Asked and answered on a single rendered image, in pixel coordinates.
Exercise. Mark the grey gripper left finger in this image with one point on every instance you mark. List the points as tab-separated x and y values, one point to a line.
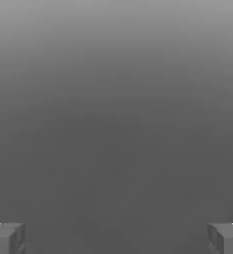
4	239

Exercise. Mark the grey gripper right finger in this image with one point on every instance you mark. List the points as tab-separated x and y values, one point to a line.
227	240

